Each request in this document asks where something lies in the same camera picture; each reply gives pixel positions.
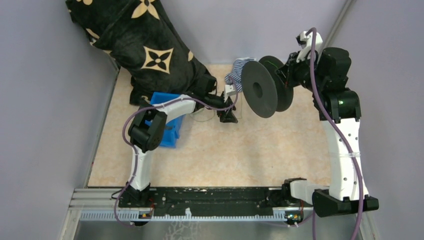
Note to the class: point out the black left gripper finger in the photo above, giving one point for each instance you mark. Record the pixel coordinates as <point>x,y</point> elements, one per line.
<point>222,115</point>
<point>230,116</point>

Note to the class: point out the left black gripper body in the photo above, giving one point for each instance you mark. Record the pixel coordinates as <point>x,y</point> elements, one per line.
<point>215,101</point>

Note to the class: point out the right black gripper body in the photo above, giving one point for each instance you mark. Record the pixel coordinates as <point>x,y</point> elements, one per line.
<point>298,73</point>

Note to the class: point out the black cable spool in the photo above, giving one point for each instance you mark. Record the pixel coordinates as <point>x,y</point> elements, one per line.
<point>263,89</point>

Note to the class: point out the blue plastic bin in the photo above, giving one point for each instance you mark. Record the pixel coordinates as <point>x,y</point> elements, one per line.
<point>172,129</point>

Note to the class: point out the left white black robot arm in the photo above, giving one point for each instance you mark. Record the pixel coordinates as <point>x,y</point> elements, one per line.
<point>143,131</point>

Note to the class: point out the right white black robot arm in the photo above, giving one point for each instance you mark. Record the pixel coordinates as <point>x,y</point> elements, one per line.
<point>340,113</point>

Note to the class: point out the blue white striped cloth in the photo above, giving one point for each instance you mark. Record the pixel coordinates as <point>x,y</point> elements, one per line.
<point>234,76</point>

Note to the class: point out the black beige floral blanket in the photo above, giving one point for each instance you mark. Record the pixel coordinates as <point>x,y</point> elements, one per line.
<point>140,37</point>

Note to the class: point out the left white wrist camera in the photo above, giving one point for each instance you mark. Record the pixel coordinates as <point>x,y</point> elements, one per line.
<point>229,90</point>

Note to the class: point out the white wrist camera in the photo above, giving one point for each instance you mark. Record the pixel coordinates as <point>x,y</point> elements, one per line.
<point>229,90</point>
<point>305,40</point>

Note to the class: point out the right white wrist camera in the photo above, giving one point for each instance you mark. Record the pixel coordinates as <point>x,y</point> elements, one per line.
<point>305,40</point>

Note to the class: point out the aluminium frame rail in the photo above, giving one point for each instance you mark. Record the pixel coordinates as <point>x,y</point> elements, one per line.
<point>97,198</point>

